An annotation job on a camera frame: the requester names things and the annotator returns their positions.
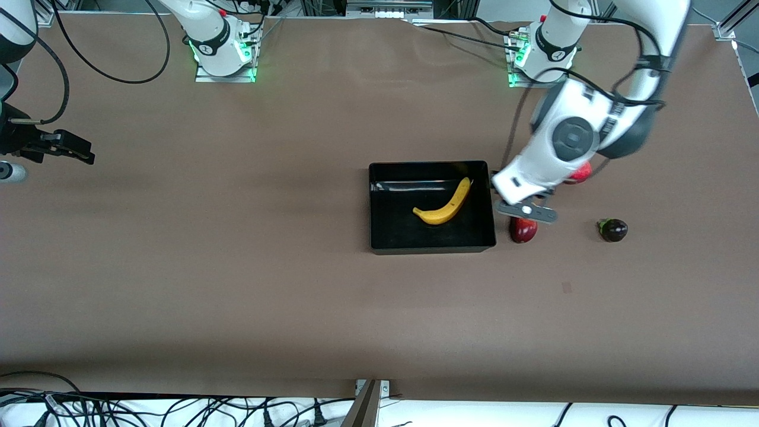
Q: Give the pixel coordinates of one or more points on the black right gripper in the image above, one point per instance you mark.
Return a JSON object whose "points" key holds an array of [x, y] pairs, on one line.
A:
{"points": [[16, 137]]}

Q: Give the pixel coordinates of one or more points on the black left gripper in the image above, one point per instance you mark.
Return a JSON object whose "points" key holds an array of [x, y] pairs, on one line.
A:
{"points": [[549, 191]]}

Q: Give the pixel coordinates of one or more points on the yellow banana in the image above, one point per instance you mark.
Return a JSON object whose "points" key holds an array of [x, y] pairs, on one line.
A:
{"points": [[442, 214]]}

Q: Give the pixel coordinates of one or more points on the black rectangular plastic box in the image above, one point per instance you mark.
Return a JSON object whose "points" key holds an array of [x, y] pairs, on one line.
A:
{"points": [[403, 231]]}

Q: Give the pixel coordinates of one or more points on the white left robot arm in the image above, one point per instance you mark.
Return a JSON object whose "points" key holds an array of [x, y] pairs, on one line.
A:
{"points": [[572, 139]]}

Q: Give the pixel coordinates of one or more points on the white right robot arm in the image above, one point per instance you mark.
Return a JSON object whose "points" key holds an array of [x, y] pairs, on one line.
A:
{"points": [[216, 41]]}

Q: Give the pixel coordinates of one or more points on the red elongated mango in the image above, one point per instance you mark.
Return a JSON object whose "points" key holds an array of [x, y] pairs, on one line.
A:
{"points": [[523, 232]]}

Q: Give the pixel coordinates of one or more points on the red pomegranate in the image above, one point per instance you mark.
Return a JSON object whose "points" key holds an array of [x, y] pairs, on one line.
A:
{"points": [[582, 173]]}

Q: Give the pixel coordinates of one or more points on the dark purple eggplant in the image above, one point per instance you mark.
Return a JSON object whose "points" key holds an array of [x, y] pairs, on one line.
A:
{"points": [[615, 230]]}

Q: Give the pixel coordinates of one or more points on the white power strip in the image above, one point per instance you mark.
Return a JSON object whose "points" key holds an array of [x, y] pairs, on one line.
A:
{"points": [[388, 10]]}

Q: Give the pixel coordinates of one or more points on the paper table cover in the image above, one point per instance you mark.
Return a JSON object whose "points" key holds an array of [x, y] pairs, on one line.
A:
{"points": [[237, 332]]}

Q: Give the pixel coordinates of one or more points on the aluminium profile bar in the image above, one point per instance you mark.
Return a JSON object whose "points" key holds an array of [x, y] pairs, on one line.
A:
{"points": [[363, 412]]}

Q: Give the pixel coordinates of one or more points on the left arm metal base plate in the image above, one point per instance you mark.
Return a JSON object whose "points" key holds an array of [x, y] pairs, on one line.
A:
{"points": [[522, 83]]}

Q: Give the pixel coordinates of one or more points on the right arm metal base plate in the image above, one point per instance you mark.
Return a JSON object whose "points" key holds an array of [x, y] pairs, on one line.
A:
{"points": [[204, 76]]}

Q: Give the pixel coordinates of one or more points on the small metal mounting bracket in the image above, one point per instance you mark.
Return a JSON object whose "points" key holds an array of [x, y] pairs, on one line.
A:
{"points": [[384, 388]]}

